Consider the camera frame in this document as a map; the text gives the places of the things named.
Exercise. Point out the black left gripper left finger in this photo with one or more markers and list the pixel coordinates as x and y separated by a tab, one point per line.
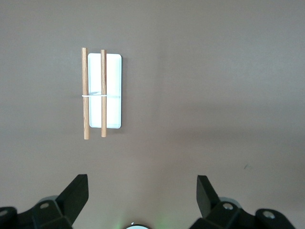
69	200

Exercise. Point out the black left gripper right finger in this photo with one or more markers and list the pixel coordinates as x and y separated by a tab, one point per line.
209	202

